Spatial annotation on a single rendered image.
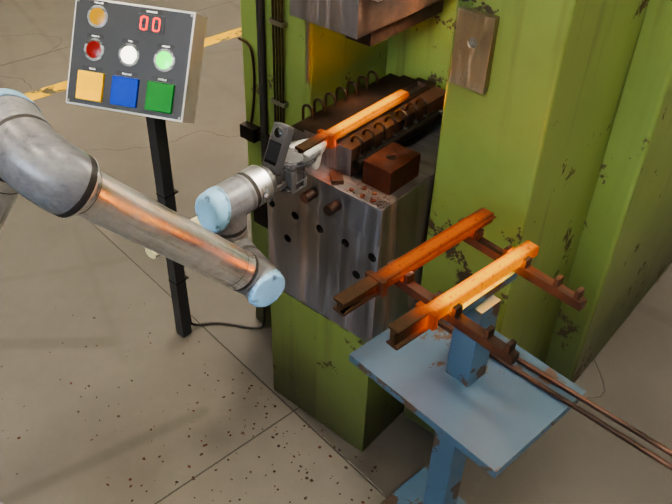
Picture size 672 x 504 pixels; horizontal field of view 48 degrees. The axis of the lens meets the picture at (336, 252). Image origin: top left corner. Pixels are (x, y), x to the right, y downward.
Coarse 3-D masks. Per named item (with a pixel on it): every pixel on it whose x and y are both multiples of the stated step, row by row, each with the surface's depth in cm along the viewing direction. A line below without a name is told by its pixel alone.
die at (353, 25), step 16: (304, 0) 171; (320, 0) 167; (336, 0) 164; (352, 0) 162; (368, 0) 163; (384, 0) 168; (400, 0) 172; (416, 0) 177; (432, 0) 183; (304, 16) 173; (320, 16) 170; (336, 16) 167; (352, 16) 164; (368, 16) 166; (384, 16) 170; (400, 16) 175; (352, 32) 166; (368, 32) 168
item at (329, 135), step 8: (392, 96) 202; (400, 96) 202; (376, 104) 198; (384, 104) 198; (392, 104) 200; (360, 112) 195; (368, 112) 195; (376, 112) 196; (344, 120) 191; (352, 120) 191; (360, 120) 192; (336, 128) 188; (344, 128) 188; (320, 136) 184; (328, 136) 184; (336, 136) 187; (304, 144) 181; (312, 144) 181; (328, 144) 186
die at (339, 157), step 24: (360, 96) 208; (384, 96) 204; (408, 96) 204; (432, 96) 206; (312, 120) 196; (336, 120) 195; (408, 120) 198; (336, 144) 186; (360, 144) 185; (336, 168) 190
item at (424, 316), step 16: (528, 240) 153; (512, 256) 149; (480, 272) 145; (496, 272) 145; (464, 288) 141; (480, 288) 143; (416, 304) 137; (432, 304) 138; (448, 304) 138; (400, 320) 133; (416, 320) 133; (432, 320) 135; (400, 336) 133; (416, 336) 135
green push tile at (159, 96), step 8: (152, 88) 198; (160, 88) 197; (168, 88) 197; (152, 96) 198; (160, 96) 197; (168, 96) 197; (152, 104) 198; (160, 104) 198; (168, 104) 197; (168, 112) 197
